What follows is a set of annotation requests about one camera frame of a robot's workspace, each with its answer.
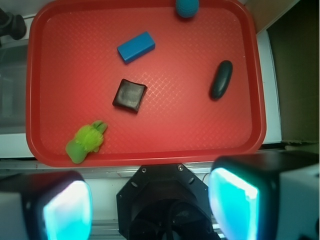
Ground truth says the black knob object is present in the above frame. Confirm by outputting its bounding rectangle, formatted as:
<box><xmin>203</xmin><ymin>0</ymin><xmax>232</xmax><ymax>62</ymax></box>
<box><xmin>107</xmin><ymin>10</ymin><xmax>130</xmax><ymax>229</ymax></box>
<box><xmin>0</xmin><ymin>9</ymin><xmax>27</xmax><ymax>41</ymax></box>

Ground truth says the dark oval stone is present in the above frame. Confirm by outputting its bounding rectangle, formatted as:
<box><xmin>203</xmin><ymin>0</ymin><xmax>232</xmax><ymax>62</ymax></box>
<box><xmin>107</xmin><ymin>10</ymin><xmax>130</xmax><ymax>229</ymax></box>
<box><xmin>209</xmin><ymin>60</ymin><xmax>233</xmax><ymax>100</ymax></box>

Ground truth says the teal textured ball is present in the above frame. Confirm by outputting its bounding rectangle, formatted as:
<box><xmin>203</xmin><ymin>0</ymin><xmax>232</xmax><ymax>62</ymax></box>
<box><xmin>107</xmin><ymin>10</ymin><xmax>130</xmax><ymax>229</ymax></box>
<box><xmin>175</xmin><ymin>0</ymin><xmax>200</xmax><ymax>18</ymax></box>

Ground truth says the blue rectangular block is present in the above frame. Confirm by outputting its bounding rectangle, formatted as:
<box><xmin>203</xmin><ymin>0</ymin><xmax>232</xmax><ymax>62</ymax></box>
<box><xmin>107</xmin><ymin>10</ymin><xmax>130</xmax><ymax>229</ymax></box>
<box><xmin>116</xmin><ymin>31</ymin><xmax>156</xmax><ymax>64</ymax></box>

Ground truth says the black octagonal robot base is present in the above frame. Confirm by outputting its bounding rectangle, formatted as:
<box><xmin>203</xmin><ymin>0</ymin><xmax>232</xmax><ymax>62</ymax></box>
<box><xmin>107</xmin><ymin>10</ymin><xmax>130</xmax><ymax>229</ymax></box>
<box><xmin>116</xmin><ymin>163</ymin><xmax>220</xmax><ymax>240</ymax></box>

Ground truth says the black square block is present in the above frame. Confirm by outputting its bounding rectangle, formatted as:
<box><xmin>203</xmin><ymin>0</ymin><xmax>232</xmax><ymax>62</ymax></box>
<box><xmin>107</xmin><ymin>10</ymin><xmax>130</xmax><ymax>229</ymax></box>
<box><xmin>112</xmin><ymin>78</ymin><xmax>148</xmax><ymax>113</ymax></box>

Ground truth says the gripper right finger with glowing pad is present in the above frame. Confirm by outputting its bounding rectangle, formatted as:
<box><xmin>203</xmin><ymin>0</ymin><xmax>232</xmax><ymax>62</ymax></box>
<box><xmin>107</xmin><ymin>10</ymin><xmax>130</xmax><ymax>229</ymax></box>
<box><xmin>208</xmin><ymin>151</ymin><xmax>320</xmax><ymax>240</ymax></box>

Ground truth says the green spiky toy animal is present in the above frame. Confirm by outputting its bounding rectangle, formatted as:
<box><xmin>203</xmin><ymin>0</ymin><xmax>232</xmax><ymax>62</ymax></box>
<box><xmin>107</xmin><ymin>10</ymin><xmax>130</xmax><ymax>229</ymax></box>
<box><xmin>65</xmin><ymin>120</ymin><xmax>108</xmax><ymax>164</ymax></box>

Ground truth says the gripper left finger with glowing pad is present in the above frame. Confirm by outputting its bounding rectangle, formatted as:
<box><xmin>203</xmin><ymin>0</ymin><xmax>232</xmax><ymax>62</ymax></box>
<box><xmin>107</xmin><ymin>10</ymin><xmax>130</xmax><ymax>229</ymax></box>
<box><xmin>0</xmin><ymin>171</ymin><xmax>93</xmax><ymax>240</ymax></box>

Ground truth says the red plastic tray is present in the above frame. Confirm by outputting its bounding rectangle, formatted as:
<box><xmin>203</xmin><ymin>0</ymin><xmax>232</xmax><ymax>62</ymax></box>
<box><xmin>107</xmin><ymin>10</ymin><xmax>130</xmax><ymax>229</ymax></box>
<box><xmin>26</xmin><ymin>0</ymin><xmax>266</xmax><ymax>168</ymax></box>

